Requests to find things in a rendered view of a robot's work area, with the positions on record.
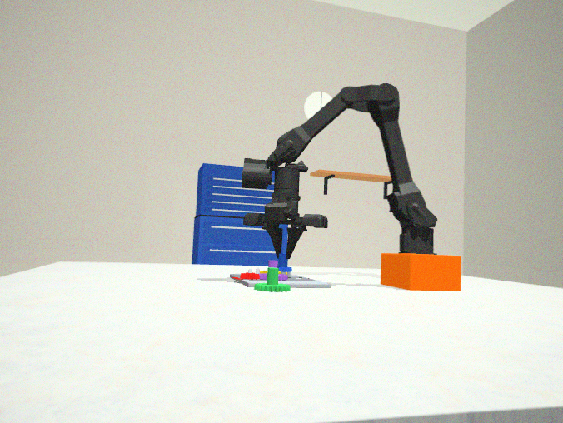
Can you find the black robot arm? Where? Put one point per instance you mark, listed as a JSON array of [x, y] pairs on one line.
[[406, 201]]

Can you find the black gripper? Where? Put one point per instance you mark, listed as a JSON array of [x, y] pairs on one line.
[[298, 225]]

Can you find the purple gear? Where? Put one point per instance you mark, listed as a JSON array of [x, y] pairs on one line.
[[273, 264]]

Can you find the green gear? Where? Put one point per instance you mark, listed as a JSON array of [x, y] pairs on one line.
[[272, 282]]

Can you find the red gear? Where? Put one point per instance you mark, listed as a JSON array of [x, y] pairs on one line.
[[250, 276]]

